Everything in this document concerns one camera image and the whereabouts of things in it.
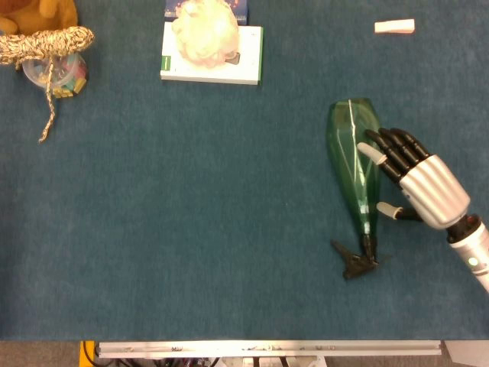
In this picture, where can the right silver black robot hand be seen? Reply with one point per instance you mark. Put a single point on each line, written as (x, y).
(431, 183)

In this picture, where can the green spray bottle black trigger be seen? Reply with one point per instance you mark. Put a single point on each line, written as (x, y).
(347, 153)

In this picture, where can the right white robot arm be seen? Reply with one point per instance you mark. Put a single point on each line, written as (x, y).
(471, 248)

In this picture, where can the white pink wedge eraser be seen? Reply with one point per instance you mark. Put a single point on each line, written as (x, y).
(393, 26)

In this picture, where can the grey base panel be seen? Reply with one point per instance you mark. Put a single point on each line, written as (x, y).
(466, 351)

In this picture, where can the white box with green edge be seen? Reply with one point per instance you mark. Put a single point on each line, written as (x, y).
(248, 57)

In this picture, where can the blue felt table cloth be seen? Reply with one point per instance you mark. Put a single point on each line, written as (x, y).
(191, 210)

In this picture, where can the dark blue small box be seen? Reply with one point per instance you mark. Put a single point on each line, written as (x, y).
(243, 11)

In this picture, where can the cream mesh bath loofah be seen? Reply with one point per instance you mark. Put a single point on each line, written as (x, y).
(206, 34)

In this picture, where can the clear jar of coloured clips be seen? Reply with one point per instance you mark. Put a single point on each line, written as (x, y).
(72, 76)

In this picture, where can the beige brown twine bundle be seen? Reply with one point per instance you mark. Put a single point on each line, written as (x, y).
(46, 42)

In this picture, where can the brown plush toy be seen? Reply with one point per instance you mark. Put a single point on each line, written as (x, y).
(30, 15)

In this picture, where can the aluminium profile rail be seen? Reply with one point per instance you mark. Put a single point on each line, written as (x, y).
(267, 348)

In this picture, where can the yellow frame post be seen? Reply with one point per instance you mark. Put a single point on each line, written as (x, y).
(87, 349)

